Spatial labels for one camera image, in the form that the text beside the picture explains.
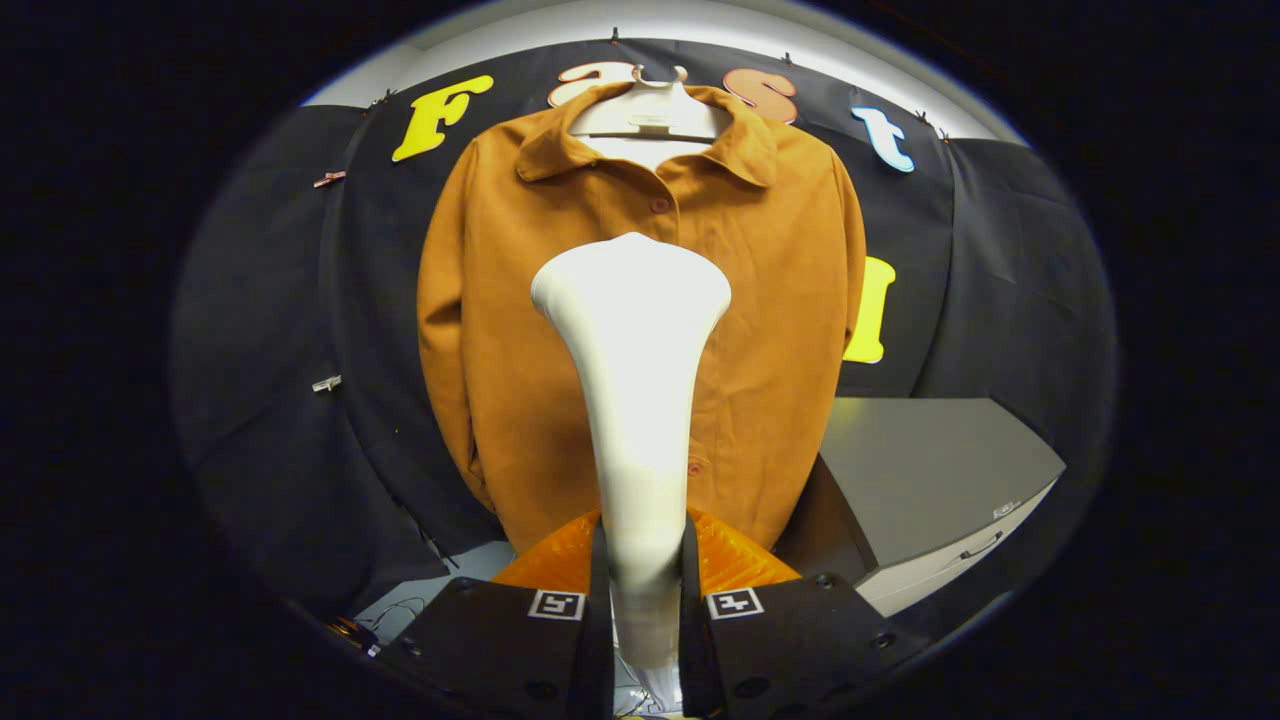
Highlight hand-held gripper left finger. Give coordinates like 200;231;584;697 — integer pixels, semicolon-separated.
375;510;614;720

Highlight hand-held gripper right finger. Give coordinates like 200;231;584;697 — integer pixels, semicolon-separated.
680;508;931;720

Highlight white garment steamer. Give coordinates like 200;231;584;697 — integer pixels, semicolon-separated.
530;232;733;716

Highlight orange button-up shirt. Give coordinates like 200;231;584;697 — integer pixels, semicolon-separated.
416;80;868;556

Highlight grey drawer cabinet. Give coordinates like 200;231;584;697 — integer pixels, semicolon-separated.
775;397;1068;619

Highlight black backdrop cloth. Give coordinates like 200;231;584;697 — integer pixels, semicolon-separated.
170;38;1116;641

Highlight white mannequin torso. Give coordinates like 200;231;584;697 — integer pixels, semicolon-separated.
567;64;732;172

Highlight row of black clips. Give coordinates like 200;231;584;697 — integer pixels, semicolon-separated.
365;27;953;144

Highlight thin dark floor cable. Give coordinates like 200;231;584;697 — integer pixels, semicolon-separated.
335;596;429;656

